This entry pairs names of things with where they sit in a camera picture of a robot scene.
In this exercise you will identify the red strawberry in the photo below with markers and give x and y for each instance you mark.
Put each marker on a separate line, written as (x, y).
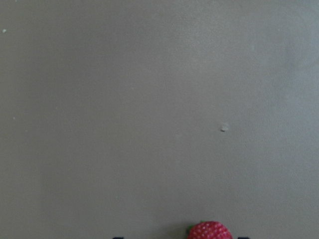
(208, 230)

